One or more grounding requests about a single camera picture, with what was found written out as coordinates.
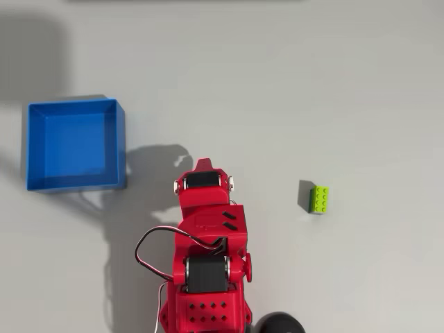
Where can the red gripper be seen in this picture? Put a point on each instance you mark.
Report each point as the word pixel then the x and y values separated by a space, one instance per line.
pixel 201 195

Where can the green lego brick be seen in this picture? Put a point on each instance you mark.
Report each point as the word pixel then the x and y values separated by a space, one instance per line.
pixel 320 200

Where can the red robot arm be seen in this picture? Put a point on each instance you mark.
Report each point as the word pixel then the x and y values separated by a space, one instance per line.
pixel 208 215

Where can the blue square plastic box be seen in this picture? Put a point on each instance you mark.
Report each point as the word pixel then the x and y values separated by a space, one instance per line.
pixel 74 145

